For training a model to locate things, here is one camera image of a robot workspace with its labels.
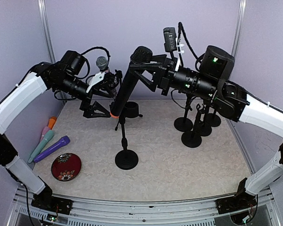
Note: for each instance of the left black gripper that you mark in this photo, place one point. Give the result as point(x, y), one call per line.
point(85, 103)

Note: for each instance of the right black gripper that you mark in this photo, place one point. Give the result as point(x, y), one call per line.
point(158, 68)

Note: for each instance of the black microphone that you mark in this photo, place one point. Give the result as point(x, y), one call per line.
point(128, 82)

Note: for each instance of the black tripod stand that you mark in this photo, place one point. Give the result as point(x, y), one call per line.
point(118, 77)

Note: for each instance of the glitter silver-head microphone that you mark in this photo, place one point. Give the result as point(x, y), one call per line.
point(107, 84)

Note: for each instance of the orange microphone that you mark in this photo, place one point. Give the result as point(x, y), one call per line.
point(52, 121)

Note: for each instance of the purple-head microphone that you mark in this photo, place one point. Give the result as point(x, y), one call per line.
point(63, 141)

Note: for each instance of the teal microphone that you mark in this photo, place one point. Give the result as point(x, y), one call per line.
point(45, 139)

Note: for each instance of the pink microphone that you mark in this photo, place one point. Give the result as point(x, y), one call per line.
point(44, 131)

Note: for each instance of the black stand of purple microphone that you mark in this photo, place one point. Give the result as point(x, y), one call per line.
point(184, 124)

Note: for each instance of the black stand of orange microphone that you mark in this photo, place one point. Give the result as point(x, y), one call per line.
point(213, 119)

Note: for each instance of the black stand of pink microphone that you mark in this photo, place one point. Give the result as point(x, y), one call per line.
point(203, 128)

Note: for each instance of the black stand of teal microphone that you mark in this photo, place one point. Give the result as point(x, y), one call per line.
point(192, 138)

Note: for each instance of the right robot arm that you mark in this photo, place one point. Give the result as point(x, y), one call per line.
point(230, 100)

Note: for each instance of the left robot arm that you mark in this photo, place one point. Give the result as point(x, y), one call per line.
point(62, 76)

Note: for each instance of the red floral plate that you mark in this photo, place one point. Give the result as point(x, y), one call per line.
point(66, 167)

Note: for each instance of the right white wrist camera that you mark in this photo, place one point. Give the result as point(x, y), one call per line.
point(173, 46)

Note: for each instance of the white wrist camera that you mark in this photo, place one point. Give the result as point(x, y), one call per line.
point(95, 80)
point(173, 46)

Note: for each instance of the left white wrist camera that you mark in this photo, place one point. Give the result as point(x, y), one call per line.
point(95, 80)

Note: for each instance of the right aluminium frame post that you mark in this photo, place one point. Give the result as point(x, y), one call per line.
point(237, 29)

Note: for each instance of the aluminium frame post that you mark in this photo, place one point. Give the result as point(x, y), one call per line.
point(237, 29)
point(46, 29)

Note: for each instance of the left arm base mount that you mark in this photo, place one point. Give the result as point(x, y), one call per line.
point(56, 204)

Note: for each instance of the left aluminium frame post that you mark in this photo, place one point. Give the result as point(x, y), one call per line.
point(46, 29)

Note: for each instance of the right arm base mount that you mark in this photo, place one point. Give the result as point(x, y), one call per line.
point(231, 204)

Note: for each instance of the front aluminium rail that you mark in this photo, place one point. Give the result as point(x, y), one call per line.
point(195, 212)

